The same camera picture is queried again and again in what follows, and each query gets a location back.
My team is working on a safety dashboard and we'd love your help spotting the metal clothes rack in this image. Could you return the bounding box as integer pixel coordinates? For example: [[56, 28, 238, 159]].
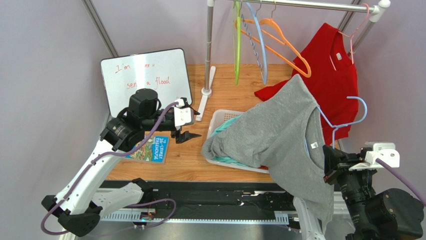
[[195, 0, 391, 122]]

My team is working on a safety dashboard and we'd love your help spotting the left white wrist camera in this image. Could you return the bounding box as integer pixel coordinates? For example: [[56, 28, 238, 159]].
[[173, 97, 195, 129]]

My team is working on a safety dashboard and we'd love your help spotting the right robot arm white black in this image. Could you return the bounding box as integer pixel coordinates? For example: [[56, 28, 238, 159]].
[[323, 141, 426, 240]]

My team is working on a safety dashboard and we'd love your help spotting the blue treehouse book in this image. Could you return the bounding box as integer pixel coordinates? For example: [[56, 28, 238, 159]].
[[125, 135, 170, 165]]

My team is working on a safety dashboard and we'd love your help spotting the light blue wire hanger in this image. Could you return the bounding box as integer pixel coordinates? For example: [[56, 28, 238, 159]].
[[316, 96, 368, 149]]

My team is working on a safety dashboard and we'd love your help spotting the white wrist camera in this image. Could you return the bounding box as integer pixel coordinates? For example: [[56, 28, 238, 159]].
[[349, 141, 400, 171], [173, 97, 195, 129]]

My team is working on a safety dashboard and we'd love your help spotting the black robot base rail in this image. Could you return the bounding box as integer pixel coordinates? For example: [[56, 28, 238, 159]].
[[96, 179, 300, 231]]

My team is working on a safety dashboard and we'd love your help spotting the blue plastic notched hanger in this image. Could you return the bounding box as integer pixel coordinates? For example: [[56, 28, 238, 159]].
[[240, 1, 268, 85]]

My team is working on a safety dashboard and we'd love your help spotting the orange hanger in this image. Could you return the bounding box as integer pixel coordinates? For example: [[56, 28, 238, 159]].
[[239, 3, 312, 78]]

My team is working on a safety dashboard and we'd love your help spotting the red t shirt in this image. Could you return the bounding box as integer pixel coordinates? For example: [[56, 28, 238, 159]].
[[254, 23, 359, 145]]

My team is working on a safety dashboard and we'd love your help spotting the white dry-erase board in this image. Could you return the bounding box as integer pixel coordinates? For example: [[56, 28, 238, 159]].
[[100, 48, 193, 118]]

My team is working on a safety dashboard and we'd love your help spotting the green hanger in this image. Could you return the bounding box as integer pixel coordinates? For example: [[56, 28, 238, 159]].
[[232, 1, 241, 86]]

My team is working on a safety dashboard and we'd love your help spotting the pink wire hanger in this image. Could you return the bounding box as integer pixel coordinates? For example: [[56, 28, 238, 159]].
[[329, 0, 370, 71]]

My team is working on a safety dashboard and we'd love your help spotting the white plastic laundry basket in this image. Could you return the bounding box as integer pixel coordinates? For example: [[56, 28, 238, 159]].
[[205, 109, 269, 174]]

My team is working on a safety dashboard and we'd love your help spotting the teal t shirt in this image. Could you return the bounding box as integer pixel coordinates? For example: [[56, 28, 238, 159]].
[[210, 115, 248, 167]]

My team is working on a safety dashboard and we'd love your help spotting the grey t shirt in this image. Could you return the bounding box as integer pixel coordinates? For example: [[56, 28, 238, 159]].
[[201, 75, 334, 227]]

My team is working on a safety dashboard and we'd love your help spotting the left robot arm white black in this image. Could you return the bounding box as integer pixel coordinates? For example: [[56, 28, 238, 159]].
[[41, 88, 199, 237]]

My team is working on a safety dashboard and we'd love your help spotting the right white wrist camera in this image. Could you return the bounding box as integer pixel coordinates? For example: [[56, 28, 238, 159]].
[[349, 141, 400, 171]]

